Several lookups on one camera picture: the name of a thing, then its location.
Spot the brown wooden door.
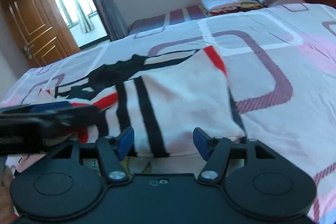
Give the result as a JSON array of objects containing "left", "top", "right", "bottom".
[{"left": 1, "top": 0, "right": 80, "bottom": 68}]

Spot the patterned white pink bedsheet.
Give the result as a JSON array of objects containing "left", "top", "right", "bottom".
[{"left": 1, "top": 3, "right": 335, "bottom": 223}]

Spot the striped white black red sweater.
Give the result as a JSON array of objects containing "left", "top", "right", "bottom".
[{"left": 37, "top": 46, "right": 244, "bottom": 157}]

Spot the white sheer curtain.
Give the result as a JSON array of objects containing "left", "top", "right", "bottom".
[{"left": 73, "top": 0, "right": 94, "bottom": 34}]

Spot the folded red patterned blanket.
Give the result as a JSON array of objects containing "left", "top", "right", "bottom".
[{"left": 201, "top": 0, "right": 265, "bottom": 16}]

